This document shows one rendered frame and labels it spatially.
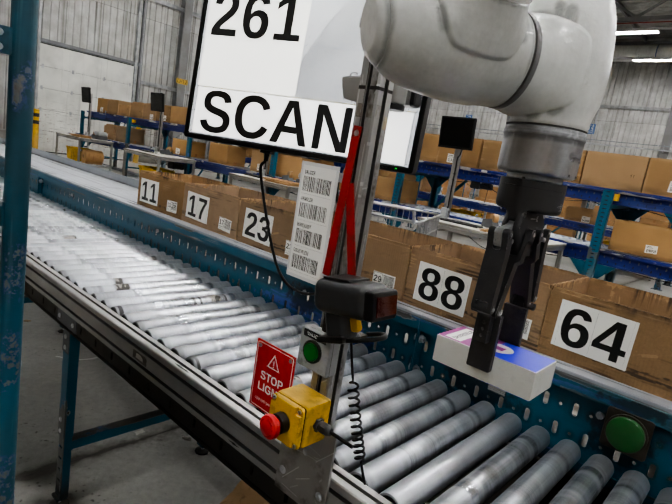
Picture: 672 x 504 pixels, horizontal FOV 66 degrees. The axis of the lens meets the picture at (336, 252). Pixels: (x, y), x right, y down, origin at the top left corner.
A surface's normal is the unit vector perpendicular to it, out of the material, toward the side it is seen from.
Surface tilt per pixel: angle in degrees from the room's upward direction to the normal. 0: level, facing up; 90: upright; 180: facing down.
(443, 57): 119
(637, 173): 90
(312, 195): 90
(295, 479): 90
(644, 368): 91
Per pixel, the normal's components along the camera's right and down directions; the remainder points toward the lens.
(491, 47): 0.29, 0.59
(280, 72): -0.36, 0.04
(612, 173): -0.65, 0.04
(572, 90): 0.16, 0.37
